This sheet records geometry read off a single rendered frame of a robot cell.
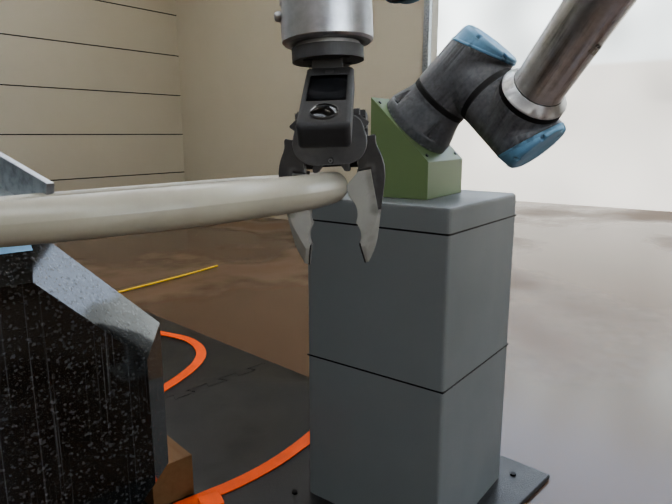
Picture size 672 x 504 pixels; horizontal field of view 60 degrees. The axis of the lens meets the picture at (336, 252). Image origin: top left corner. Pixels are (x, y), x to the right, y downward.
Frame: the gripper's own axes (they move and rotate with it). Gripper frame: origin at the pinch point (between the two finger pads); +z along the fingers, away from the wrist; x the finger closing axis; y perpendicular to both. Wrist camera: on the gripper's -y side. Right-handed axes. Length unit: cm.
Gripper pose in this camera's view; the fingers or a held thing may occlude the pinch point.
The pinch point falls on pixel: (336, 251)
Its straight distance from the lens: 58.4
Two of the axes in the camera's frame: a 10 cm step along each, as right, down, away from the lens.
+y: 0.9, -1.5, 9.8
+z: 0.5, 9.9, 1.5
